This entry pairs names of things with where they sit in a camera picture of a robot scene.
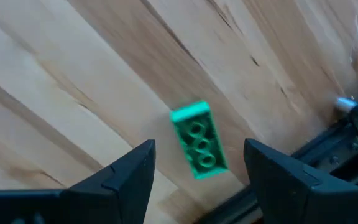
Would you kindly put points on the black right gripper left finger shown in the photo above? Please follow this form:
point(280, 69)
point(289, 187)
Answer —
point(120, 186)

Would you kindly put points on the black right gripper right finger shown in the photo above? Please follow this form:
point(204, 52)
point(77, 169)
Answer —
point(284, 193)

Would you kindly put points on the green toy brick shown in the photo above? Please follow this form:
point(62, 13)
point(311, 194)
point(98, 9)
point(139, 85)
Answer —
point(197, 140)

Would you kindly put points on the black aluminium table frame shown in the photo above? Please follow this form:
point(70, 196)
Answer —
point(322, 152)

